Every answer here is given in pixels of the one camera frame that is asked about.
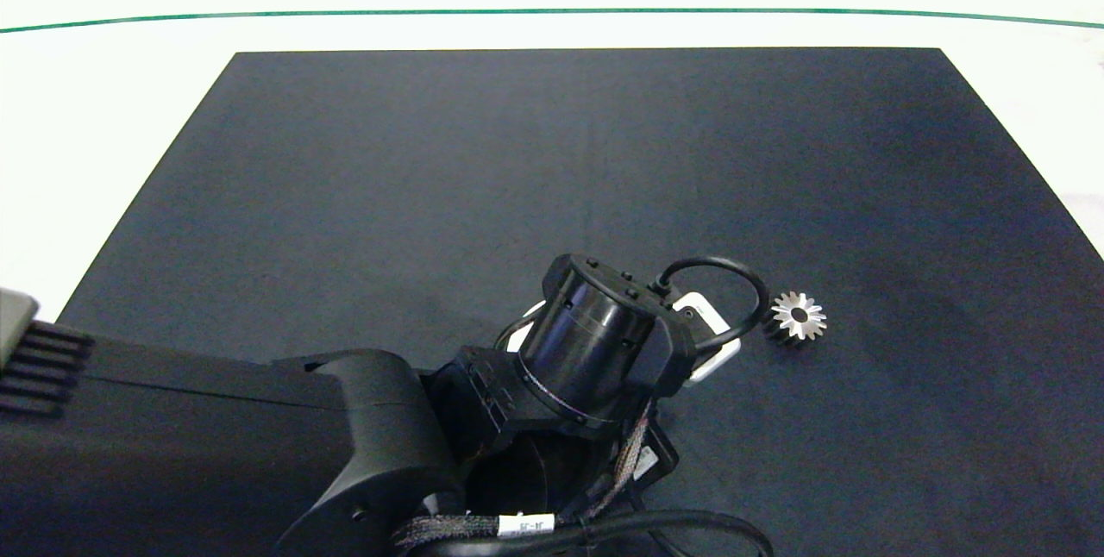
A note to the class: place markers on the small steel gear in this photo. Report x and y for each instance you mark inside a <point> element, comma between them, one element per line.
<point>811,324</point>

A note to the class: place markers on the round white plate with pins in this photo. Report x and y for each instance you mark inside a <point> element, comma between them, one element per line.
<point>526,322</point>

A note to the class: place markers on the dark mat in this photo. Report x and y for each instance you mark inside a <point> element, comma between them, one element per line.
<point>517,178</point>

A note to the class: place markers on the boxy wrist camera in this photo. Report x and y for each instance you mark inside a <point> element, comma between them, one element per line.
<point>709,316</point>

